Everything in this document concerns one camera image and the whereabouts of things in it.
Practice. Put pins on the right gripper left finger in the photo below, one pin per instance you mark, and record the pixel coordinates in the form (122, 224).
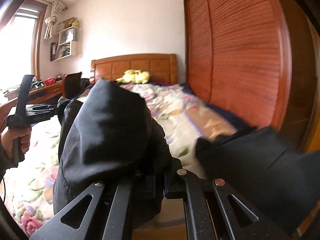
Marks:
(93, 214)

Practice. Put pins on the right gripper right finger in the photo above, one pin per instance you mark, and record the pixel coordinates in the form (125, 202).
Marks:
(215, 210)

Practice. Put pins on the dark navy jacket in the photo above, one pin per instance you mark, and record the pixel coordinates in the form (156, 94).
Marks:
(113, 135)

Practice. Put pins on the person's left hand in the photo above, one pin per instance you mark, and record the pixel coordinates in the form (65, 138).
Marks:
(9, 139)

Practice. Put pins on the wooden desk cabinet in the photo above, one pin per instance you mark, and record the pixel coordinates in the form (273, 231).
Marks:
(47, 95)

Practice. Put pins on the red basket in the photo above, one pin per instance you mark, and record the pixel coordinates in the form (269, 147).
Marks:
(49, 81)

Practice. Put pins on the wooden chair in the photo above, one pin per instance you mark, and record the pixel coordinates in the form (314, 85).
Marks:
(71, 84)

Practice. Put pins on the floral quilt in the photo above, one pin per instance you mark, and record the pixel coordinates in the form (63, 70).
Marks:
(28, 189)

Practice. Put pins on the tied cream curtain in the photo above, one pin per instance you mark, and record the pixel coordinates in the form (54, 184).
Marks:
(57, 7)

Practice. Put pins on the yellow Pikachu plush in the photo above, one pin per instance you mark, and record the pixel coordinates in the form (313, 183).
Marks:
(134, 76)

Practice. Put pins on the wooden headboard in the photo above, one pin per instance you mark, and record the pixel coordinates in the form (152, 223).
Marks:
(162, 67)

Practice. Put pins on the wooden louvered wardrobe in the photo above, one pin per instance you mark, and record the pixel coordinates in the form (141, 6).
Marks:
(254, 58)

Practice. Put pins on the white wall shelf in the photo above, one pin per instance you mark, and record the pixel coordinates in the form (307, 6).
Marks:
(66, 45)

